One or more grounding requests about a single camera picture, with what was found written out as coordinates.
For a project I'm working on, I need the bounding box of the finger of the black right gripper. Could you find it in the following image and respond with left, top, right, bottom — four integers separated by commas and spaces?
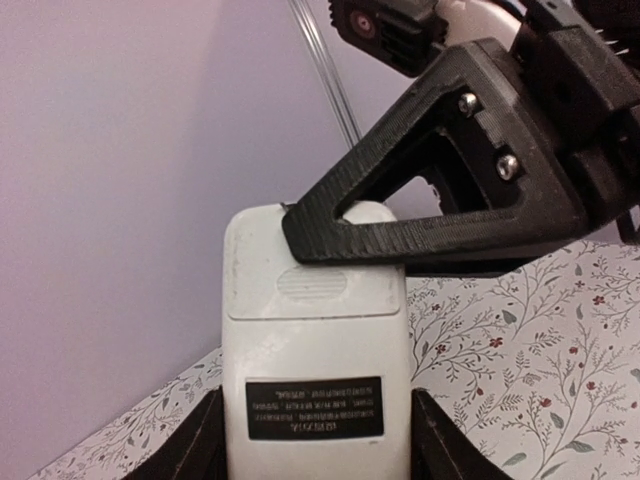
280, 39, 594, 266

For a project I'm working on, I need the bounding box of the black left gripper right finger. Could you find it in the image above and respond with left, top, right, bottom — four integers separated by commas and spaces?
410, 388, 512, 480

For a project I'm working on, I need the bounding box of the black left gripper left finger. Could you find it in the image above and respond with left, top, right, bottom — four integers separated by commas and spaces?
127, 388, 228, 480

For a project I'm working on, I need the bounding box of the white battery compartment cover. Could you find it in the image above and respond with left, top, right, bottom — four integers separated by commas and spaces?
223, 204, 406, 321

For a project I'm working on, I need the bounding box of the white remote control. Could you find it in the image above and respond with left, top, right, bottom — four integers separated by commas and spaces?
219, 199, 414, 480

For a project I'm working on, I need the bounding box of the floral patterned table mat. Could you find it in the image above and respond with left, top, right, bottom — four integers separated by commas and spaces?
39, 241, 639, 479

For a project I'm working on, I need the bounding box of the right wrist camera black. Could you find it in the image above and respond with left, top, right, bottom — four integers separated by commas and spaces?
327, 0, 526, 79

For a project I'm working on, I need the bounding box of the right aluminium frame post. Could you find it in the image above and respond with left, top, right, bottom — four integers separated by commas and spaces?
287, 0, 361, 149

